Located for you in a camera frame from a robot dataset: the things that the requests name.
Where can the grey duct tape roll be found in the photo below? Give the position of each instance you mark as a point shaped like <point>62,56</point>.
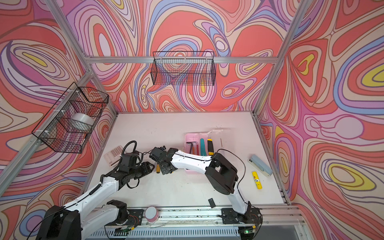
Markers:
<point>82,122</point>

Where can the teal utility knife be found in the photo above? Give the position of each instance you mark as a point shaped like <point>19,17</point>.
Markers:
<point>203,147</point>

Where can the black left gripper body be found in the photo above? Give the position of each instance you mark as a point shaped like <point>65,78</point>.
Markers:
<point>142,170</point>

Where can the black wire basket back wall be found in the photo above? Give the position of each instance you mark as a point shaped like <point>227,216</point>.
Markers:
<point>183,68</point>

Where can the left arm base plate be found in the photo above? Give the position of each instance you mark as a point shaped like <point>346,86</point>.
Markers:
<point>135,218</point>

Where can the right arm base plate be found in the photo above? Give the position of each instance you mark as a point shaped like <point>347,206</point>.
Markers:
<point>252,216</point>

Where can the small black clip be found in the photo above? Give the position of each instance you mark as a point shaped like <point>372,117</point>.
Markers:
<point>212,203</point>

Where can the black wire basket left wall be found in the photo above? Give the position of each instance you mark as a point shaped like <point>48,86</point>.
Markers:
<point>58,134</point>

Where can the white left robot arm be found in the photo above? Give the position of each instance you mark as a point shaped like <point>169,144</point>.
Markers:
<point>77,219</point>

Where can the yellow black utility knife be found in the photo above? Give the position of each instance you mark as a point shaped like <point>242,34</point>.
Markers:
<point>211,150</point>

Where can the orange handled screwdriver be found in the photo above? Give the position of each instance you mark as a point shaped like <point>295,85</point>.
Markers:
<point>158,169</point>

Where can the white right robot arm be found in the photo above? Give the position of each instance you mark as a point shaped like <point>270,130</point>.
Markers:
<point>222,175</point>

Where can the grey blue stapler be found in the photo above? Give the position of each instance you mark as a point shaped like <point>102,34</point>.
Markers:
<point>260,165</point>

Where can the pink white calculator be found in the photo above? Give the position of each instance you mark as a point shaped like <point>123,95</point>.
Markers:
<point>113,157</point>

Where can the black wire basket wall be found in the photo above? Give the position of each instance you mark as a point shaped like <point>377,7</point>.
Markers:
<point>58,134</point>
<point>183,68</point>

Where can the pink plastic tool box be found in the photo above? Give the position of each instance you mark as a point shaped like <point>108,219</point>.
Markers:
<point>197,143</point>

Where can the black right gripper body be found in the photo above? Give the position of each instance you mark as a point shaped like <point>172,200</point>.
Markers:
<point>165,170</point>

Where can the yellow glue stick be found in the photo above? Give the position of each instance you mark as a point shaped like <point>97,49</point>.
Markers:
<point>257,180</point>

